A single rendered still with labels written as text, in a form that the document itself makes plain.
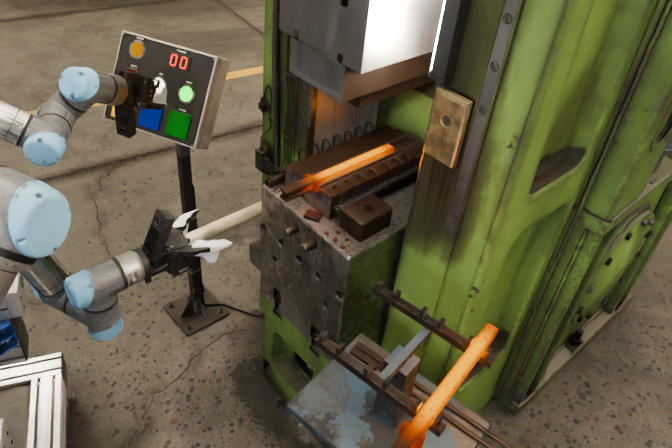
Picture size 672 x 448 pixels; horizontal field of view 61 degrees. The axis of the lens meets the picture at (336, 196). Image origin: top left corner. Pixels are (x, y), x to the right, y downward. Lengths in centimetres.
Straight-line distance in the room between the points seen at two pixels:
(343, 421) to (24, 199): 86
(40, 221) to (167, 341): 148
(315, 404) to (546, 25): 98
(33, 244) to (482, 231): 94
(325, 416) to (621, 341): 173
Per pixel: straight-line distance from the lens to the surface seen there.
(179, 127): 177
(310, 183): 153
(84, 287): 130
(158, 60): 184
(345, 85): 135
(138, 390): 235
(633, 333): 294
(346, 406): 147
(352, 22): 128
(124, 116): 157
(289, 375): 215
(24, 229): 104
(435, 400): 119
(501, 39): 122
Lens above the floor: 191
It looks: 37 degrees down
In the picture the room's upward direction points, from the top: 6 degrees clockwise
